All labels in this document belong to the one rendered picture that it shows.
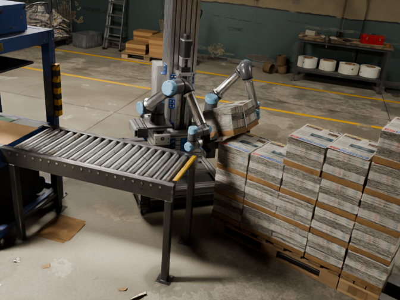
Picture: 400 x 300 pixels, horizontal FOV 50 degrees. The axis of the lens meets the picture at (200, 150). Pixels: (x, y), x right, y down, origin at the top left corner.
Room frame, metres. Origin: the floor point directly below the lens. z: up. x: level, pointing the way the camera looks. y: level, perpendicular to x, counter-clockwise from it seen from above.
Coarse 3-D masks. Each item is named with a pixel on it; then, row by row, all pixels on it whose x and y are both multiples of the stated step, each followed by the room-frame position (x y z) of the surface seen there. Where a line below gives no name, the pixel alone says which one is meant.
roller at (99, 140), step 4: (96, 140) 3.05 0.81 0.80; (100, 140) 3.07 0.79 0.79; (92, 144) 2.98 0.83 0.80; (96, 144) 3.01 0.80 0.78; (84, 148) 2.88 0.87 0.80; (88, 148) 2.90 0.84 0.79; (92, 148) 2.95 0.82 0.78; (80, 152) 2.81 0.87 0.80; (84, 152) 2.84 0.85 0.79; (72, 156) 2.74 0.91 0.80; (76, 156) 2.75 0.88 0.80; (80, 156) 2.79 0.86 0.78
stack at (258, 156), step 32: (224, 160) 3.12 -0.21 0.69; (256, 160) 2.97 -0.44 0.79; (256, 192) 2.94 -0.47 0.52; (320, 192) 2.67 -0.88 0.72; (352, 192) 2.55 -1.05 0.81; (224, 224) 3.08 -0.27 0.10; (256, 224) 2.92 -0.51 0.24; (288, 224) 2.77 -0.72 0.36; (320, 224) 2.63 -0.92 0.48; (352, 224) 2.51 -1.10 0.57; (320, 256) 2.61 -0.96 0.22
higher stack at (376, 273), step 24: (384, 144) 2.49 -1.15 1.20; (384, 168) 2.46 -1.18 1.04; (384, 192) 2.44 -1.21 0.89; (360, 216) 2.49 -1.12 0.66; (384, 216) 2.42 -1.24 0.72; (360, 240) 2.47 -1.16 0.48; (384, 240) 2.39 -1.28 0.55; (360, 264) 2.45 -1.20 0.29; (384, 264) 2.38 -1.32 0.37; (360, 288) 2.42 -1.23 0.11; (384, 288) 2.48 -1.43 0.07
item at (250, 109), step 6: (228, 102) 3.60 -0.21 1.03; (234, 102) 3.52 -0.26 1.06; (240, 102) 3.45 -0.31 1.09; (246, 102) 3.39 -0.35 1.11; (252, 102) 3.46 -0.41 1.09; (246, 108) 3.37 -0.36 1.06; (252, 108) 3.44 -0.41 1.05; (246, 114) 3.35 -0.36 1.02; (252, 114) 3.43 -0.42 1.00; (252, 120) 3.40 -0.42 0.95
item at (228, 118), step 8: (208, 112) 3.31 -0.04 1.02; (216, 112) 3.26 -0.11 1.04; (224, 112) 3.22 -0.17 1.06; (232, 112) 3.20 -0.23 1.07; (240, 112) 3.29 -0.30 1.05; (208, 120) 3.30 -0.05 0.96; (216, 120) 3.26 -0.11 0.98; (224, 120) 3.21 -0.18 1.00; (232, 120) 3.18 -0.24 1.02; (240, 120) 3.27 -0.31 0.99; (216, 128) 3.25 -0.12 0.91; (224, 128) 3.20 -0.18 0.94; (232, 128) 3.16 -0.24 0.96
